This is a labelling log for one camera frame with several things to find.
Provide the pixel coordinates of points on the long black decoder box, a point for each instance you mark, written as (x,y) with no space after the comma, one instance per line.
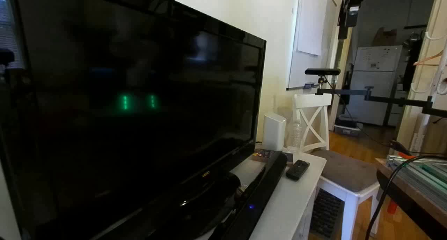
(258,194)

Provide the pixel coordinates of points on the white refrigerator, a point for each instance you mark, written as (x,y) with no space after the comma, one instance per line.
(375,83)

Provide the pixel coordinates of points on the whiteboard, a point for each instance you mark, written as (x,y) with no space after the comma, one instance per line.
(295,69)

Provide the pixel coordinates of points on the whiteboard eraser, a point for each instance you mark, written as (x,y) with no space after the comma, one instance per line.
(310,85)

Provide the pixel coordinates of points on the wooden clothes hanger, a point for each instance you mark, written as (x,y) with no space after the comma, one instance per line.
(429,58)

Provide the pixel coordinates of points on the grey storage bin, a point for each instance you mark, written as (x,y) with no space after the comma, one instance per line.
(346,129)

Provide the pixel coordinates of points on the clear plastic water bottle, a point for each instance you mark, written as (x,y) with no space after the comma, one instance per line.
(296,135)

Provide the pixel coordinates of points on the white rounded box device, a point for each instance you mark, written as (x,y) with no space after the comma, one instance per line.
(274,132)

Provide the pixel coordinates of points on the black and orange clamp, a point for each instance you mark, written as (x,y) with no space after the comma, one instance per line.
(400,148)

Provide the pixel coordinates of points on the white chair with grey cushion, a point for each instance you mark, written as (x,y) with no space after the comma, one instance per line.
(345,172)

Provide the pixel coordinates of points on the black remote control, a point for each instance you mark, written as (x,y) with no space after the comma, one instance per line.
(297,169)

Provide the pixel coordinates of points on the large black television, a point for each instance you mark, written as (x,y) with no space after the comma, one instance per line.
(139,104)

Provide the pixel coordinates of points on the window blinds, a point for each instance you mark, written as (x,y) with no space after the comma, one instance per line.
(7,27)

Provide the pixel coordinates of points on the camera on mount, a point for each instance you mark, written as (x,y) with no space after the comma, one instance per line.
(322,72)

